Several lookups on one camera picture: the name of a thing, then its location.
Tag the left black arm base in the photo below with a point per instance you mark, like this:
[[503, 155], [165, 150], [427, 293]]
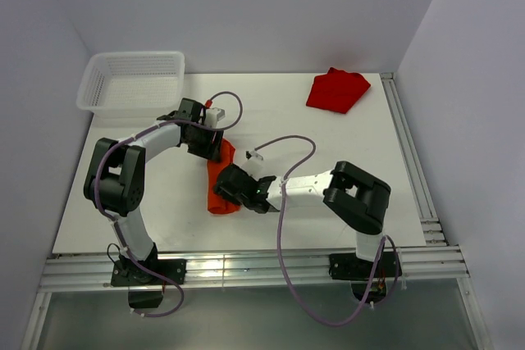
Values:
[[145, 291]]

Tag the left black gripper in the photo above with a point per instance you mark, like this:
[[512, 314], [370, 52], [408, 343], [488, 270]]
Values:
[[211, 150]]

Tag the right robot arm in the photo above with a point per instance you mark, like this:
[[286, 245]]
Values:
[[358, 198]]

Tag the aluminium side rail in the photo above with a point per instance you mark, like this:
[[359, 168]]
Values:
[[430, 221]]

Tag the aluminium front rail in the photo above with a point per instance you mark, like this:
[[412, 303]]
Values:
[[89, 273]]

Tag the red folded t-shirt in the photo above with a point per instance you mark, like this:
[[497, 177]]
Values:
[[337, 90]]

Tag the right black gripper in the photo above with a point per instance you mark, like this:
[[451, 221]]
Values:
[[224, 193]]

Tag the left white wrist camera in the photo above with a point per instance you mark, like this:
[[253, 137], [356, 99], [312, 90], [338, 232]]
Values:
[[212, 115]]

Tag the white perforated plastic basket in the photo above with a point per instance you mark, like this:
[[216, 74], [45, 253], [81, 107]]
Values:
[[132, 84]]

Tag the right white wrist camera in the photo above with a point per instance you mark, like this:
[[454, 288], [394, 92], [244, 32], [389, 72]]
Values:
[[254, 164]]

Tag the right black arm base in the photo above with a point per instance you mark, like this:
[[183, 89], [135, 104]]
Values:
[[347, 267]]

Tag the orange t-shirt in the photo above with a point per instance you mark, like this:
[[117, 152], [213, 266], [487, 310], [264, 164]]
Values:
[[217, 205]]

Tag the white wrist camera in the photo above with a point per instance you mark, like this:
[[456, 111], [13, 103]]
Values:
[[254, 164], [212, 115]]

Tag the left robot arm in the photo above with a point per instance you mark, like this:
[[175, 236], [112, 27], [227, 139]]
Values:
[[116, 177]]

